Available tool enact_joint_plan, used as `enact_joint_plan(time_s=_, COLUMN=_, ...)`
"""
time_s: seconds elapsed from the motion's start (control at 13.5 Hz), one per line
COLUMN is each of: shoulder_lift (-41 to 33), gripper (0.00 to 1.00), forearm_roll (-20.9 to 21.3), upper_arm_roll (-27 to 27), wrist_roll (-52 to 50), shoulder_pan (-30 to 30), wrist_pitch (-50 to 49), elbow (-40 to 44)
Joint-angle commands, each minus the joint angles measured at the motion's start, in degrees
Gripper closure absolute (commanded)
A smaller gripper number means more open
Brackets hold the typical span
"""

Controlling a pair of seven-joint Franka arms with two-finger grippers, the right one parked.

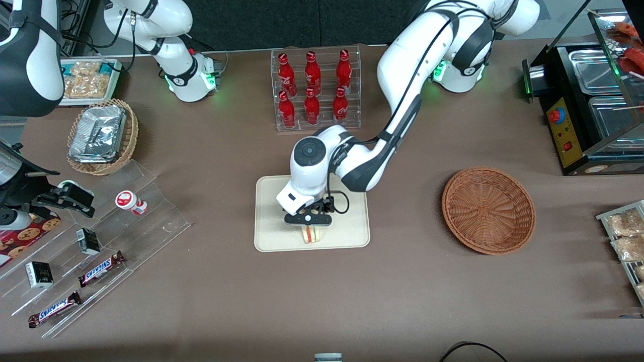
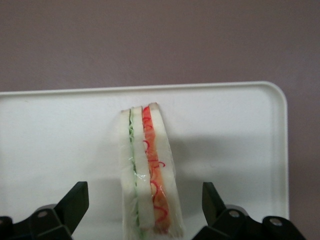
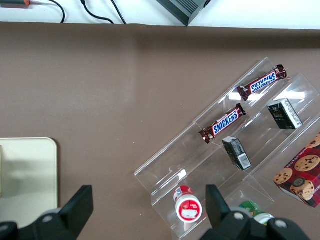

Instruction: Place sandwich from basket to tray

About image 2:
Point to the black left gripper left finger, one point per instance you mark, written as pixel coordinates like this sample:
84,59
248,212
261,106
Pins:
72,205

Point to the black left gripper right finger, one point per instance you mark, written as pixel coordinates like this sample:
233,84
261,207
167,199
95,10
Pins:
215,207

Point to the triangle sandwich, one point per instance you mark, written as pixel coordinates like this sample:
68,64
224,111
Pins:
143,180

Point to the cream plastic tray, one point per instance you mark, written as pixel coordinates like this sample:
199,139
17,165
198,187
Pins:
62,137

